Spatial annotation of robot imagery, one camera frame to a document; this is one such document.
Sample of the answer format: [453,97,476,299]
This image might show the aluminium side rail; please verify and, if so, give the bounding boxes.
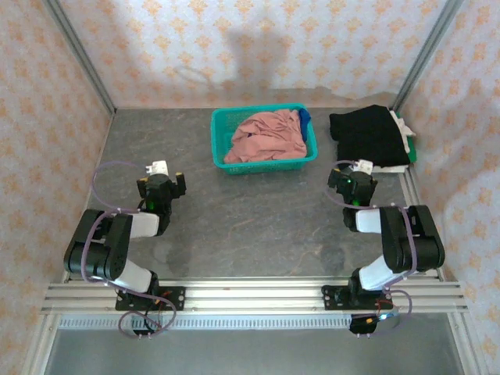
[398,163,446,281]

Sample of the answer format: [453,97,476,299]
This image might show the teal plastic basket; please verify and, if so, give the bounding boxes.
[210,102,318,176]

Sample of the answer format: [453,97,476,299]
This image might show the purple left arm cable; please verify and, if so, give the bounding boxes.
[80,160,177,340]

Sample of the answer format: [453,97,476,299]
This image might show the green folded t-shirt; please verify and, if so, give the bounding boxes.
[392,111,419,164]

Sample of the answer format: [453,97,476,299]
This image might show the pink printed t-shirt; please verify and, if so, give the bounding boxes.
[223,109,309,165]

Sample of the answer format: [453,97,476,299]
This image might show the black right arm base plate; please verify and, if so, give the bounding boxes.
[321,284,393,313]

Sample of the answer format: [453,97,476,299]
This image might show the aluminium cross rail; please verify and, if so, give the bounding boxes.
[41,275,469,315]

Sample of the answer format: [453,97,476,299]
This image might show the aluminium frame post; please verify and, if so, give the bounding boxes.
[41,0,117,114]
[391,0,466,113]

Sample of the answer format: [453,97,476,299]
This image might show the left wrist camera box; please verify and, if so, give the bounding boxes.
[145,159,170,176]

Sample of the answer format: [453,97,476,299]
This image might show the white folded t-shirt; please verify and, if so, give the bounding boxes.
[370,110,417,175]

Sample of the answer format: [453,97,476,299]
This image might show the blue t-shirt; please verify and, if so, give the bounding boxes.
[298,108,313,142]

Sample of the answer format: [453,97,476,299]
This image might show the slotted grey cable duct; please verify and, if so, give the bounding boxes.
[58,315,355,330]

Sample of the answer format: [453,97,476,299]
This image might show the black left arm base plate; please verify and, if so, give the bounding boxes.
[115,286,187,313]

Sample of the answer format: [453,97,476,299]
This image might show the black folded t-shirt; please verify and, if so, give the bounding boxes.
[328,104,411,168]

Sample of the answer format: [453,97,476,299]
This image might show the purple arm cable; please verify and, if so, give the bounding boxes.
[324,159,414,334]
[80,160,177,340]

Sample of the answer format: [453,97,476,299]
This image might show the black controller box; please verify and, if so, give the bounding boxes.
[349,313,399,338]

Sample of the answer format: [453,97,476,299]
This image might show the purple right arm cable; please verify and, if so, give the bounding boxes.
[324,159,414,334]

